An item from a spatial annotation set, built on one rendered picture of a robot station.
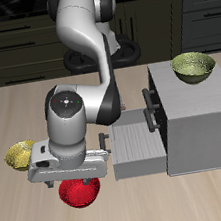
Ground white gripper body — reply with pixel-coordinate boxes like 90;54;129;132
24;145;114;191

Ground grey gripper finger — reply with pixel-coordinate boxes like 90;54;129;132
81;176;94;187
43;179;57;190

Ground red bowl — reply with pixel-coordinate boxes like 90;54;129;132
56;174;105;212

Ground yellow bowl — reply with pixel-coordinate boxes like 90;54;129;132
0;138;42;175

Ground white cabinet drawer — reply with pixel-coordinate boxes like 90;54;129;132
95;104;171;184

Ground white cabinet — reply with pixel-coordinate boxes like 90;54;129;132
144;52;221;179

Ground green bowl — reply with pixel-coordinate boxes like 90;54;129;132
169;48;220;88

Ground dark kitchen cupboards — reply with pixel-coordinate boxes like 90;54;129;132
0;0;193;88

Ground grey kitchen cupboard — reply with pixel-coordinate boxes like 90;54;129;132
173;0;221;58

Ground dark cabinet drawer handle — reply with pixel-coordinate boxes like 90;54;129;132
141;86;161;112
143;106;162;133

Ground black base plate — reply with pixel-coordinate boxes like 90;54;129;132
60;31;144;74

